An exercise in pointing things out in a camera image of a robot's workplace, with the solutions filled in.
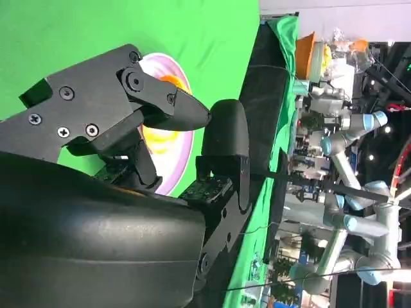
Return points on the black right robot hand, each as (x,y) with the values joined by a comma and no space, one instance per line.
(96,231)

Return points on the orange white toy bread roll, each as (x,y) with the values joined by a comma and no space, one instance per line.
(160,141)

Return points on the lilac plate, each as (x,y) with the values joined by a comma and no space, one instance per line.
(180,160)

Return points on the green background cloth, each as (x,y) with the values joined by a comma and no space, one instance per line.
(257,240)

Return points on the green table cloth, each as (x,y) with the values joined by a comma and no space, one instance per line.
(128,22)

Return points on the black backdrop cloth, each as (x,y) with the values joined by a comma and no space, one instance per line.
(266,96)

